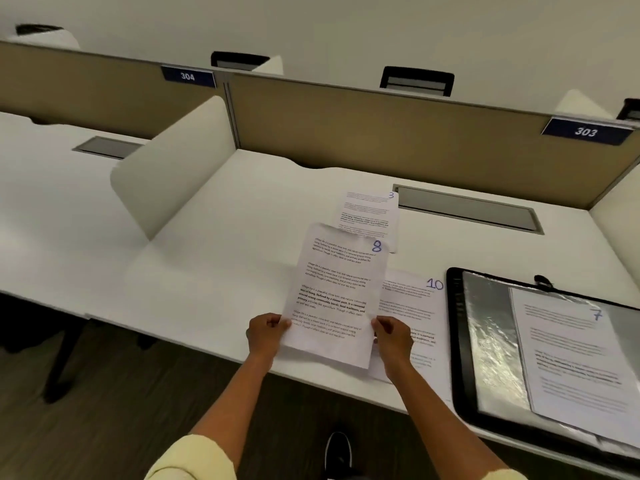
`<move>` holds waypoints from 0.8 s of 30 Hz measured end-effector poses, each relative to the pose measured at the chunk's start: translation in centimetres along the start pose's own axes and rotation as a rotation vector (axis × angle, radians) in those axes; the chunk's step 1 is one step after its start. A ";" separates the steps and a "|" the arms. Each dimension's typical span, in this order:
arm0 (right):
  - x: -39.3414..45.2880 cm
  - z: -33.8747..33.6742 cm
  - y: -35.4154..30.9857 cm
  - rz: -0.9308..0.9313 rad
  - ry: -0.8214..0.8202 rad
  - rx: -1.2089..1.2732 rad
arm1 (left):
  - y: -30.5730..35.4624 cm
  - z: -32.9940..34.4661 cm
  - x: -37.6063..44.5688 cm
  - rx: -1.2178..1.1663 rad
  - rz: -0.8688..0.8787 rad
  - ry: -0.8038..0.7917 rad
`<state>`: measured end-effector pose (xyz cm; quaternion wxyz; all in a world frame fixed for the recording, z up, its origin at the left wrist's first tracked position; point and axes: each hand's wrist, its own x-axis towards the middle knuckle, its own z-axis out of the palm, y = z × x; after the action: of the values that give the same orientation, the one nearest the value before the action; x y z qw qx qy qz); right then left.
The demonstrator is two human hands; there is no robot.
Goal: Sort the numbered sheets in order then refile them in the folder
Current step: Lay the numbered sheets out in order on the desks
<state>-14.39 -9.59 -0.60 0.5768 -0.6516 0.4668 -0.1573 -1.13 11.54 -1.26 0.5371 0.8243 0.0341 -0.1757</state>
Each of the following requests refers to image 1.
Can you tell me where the grey cable tray cover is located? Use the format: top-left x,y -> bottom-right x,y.
72,136 -> 147,161
392,184 -> 545,236

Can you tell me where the person's left forearm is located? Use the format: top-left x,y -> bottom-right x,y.
189,351 -> 275,451

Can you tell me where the beige desk partition panel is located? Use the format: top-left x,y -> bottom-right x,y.
224,72 -> 640,211
0,41 -> 232,141

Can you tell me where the person's right hand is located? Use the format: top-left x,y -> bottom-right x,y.
371,316 -> 415,382

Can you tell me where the black desk leg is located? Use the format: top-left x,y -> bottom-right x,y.
42,315 -> 87,404

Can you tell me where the black shoe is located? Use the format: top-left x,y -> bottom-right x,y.
324,432 -> 354,480

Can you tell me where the clear plastic sleeve page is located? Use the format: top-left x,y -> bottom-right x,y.
462,271 -> 640,445

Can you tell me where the pale yellow left sleeve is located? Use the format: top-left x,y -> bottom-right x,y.
144,434 -> 238,480

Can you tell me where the person's left hand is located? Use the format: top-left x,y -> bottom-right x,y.
246,313 -> 292,363

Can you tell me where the white printed paper sheet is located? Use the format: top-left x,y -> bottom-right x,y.
508,287 -> 640,449
334,191 -> 400,254
280,223 -> 390,370
369,268 -> 454,403

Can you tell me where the black display folder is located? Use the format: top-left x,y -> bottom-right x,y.
445,267 -> 640,471

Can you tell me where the white side divider panel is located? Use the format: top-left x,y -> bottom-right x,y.
110,96 -> 239,241
251,56 -> 285,76
554,89 -> 617,121
589,164 -> 640,291

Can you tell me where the person's right forearm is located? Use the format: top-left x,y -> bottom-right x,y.
388,367 -> 511,480

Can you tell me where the blue desk number sign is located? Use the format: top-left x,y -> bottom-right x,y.
160,65 -> 217,89
541,116 -> 635,147

